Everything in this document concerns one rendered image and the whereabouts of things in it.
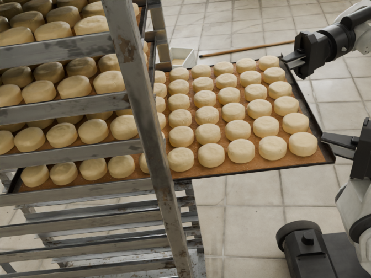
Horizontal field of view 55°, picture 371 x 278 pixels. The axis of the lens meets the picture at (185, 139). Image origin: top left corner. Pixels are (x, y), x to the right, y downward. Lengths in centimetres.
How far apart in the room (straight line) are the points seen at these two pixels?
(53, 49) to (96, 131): 18
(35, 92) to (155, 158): 21
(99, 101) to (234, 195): 152
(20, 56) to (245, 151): 40
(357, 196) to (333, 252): 56
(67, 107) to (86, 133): 9
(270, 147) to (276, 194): 133
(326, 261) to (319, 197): 52
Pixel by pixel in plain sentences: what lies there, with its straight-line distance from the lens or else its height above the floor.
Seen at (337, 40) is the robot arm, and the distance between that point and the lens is 101.
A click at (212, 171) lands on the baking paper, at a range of 66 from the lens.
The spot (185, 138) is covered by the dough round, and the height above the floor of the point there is 106.
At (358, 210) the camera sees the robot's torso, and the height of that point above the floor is 67.
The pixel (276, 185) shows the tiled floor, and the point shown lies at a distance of 203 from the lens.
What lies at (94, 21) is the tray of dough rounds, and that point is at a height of 133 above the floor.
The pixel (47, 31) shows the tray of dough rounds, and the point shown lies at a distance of 55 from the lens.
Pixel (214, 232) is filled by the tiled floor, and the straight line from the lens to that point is 184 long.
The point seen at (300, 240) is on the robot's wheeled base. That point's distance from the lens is 158.
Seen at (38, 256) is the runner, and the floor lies 87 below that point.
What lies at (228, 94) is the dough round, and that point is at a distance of 81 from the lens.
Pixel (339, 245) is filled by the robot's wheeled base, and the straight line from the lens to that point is 164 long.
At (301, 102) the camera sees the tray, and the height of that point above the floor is 104.
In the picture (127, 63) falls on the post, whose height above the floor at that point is 131.
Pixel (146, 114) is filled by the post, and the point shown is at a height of 122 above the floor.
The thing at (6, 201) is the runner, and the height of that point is 105.
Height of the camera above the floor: 151
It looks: 40 degrees down
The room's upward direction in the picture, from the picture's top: 10 degrees counter-clockwise
